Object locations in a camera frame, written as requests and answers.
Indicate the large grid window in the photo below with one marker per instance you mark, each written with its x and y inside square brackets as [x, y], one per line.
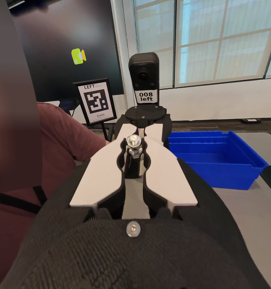
[198, 29]

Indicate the large black wall screen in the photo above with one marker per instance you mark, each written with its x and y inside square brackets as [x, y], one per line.
[81, 27]

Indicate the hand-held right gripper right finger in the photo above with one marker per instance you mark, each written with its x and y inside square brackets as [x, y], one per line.
[169, 178]

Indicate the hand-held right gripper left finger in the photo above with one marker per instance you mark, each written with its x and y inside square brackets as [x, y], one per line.
[103, 178]

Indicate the blue plastic bin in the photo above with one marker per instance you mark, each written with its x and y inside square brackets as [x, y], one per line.
[228, 178]

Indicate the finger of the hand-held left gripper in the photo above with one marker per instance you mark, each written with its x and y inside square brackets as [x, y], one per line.
[155, 133]
[126, 131]

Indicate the black floor power box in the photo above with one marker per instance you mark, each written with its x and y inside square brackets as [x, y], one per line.
[251, 121]

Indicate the steel hex bolt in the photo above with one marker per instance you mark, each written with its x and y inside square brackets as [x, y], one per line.
[133, 138]

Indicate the steel hex nut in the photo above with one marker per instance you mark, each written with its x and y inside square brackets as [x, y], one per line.
[138, 142]

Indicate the framed marker sign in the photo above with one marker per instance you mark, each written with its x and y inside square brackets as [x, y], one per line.
[97, 101]

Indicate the black screen cart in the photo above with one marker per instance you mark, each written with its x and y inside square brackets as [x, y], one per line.
[66, 105]

